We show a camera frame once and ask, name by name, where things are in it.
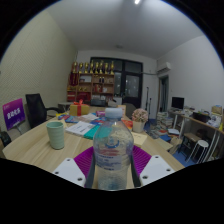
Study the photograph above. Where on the long wooden wall desk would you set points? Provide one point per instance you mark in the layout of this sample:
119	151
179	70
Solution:
200	122

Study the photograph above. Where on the black office chair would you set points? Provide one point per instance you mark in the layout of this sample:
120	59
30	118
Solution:
35	110

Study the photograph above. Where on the pile of books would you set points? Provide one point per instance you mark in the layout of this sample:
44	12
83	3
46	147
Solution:
163	121

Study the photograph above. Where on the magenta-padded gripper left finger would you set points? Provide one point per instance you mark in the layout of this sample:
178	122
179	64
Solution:
68	170

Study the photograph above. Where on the purple sign board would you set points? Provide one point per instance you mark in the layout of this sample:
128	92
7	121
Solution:
13	114

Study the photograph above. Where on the pale green cup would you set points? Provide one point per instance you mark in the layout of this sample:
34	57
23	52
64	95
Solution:
55	135

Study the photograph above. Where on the pink packet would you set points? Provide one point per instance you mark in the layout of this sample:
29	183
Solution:
100	113

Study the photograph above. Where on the black framed glass door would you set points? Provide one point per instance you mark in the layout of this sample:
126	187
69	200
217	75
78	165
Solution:
131	83

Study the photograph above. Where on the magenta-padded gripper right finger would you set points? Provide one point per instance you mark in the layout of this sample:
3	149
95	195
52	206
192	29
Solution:
156	168

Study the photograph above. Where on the black computer monitor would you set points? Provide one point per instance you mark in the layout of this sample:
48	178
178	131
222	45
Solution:
177	102

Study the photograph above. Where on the yellow gift box red ribbon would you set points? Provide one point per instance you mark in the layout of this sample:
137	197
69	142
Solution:
79	109

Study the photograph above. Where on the orange and white standing card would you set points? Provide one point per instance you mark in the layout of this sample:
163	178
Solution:
122	110

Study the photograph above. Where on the white round stool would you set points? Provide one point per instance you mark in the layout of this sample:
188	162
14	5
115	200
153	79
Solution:
201	144

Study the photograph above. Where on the brown paper bag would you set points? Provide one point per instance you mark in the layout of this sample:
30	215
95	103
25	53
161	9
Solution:
175	145

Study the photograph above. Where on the clear plastic water bottle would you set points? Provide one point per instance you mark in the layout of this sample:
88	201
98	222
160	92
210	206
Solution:
113	150

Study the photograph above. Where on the white air conditioner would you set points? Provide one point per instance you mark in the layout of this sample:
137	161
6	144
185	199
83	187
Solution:
164	68

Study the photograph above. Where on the blue printed booklet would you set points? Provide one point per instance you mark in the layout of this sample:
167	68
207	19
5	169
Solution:
68	118

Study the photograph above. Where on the wooden shelf unit with trophies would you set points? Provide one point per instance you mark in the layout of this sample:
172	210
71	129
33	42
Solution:
90	83

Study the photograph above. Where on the red and orange book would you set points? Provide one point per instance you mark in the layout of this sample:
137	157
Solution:
127	124

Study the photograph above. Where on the teal book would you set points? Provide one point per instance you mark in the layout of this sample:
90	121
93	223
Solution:
90	132

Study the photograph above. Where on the wooden stool with black legs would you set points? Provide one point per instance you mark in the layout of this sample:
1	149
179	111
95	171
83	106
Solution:
191	136

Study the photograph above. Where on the potted pink flowers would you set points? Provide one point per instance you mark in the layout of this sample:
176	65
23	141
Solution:
140	116

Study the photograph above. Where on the white printed booklet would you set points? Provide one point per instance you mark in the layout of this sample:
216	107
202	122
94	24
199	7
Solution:
79	128

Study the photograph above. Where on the black microphone stand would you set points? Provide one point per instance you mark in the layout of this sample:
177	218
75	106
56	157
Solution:
147	100

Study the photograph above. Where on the manila paper envelope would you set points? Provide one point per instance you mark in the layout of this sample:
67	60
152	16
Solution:
140	139

